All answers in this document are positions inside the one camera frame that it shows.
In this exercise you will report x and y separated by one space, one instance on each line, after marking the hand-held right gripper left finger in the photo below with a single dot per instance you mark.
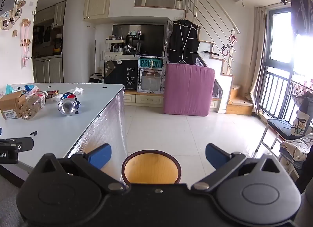
100 155

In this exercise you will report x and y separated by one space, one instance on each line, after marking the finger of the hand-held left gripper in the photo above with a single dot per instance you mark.
25 143

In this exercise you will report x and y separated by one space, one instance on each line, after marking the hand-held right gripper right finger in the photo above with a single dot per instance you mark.
216 155

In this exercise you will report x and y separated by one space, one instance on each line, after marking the round wooden trash bin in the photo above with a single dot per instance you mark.
151 168

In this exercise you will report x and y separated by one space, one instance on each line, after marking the light blue white packet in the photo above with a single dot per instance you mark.
27 88

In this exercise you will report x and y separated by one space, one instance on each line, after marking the blue soda can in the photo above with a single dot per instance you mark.
68 106

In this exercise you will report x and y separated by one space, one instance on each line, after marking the white plastic bag red print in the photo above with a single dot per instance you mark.
78 90

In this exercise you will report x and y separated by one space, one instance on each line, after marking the clear plastic bottle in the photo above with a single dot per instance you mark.
33 106

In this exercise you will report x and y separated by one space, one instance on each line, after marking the brown cardboard box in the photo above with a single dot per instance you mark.
11 106

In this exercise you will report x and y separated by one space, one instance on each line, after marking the white crumpled tissue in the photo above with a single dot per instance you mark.
56 98

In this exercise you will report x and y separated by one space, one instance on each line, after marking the green packet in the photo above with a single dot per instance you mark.
10 89

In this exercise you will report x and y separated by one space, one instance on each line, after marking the brown snack packet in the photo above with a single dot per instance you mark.
51 93

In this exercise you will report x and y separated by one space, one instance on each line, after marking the wooden stairs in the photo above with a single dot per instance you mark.
238 100

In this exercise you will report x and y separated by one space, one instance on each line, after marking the chair with blue cushion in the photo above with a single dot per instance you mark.
281 126

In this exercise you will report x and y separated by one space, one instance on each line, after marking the pink mattress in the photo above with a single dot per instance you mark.
188 90

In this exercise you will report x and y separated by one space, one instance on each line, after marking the low cream drawer cabinet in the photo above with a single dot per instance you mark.
144 99

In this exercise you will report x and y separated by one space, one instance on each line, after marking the cream kitchen cabinets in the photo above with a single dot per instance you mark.
49 69

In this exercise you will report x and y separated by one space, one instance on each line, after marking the black chalkboard sign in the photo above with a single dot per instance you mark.
127 78

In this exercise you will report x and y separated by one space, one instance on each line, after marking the patterned quilt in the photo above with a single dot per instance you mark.
298 146

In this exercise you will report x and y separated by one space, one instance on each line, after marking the black window guard railing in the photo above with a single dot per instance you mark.
276 95

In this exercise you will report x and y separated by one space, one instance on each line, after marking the cartoon tote bag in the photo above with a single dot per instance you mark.
302 124

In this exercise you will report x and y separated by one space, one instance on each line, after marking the white stool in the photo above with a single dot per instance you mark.
151 80

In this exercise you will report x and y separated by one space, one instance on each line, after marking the beige curtain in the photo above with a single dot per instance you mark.
259 58

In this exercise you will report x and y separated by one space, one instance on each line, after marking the rack with bottles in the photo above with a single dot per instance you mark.
115 46

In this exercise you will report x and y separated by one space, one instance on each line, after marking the black vest white trim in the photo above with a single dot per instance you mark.
183 43

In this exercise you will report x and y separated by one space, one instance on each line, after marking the black television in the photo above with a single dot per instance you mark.
149 36

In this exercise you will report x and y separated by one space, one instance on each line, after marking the stair railing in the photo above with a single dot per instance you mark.
210 7

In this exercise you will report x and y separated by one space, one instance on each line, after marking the dark hanging clothes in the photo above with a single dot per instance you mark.
300 12

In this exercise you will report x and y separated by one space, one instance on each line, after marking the pink wall hanging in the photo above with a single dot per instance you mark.
25 41

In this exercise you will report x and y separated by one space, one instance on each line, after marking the wall photo collage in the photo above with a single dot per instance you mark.
9 9

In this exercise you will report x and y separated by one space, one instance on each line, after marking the cream wall cabinet door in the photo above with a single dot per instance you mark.
97 4

